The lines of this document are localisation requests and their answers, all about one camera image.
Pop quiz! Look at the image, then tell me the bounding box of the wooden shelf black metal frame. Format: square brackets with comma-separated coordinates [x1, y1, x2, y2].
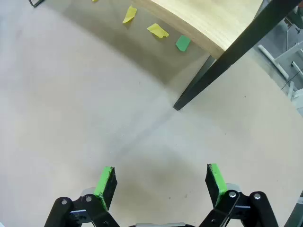
[28, 0, 300, 112]

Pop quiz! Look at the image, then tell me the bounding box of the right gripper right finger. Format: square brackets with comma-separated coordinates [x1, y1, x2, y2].
[198, 163, 280, 227]

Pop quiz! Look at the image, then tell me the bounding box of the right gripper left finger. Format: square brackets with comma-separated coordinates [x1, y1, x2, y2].
[44, 166, 120, 227]

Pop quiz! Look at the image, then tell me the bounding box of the green paper scrap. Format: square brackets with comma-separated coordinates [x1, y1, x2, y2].
[175, 35, 191, 52]

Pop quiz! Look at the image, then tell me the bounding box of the white side table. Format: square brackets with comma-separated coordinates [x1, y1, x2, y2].
[257, 42, 303, 101]

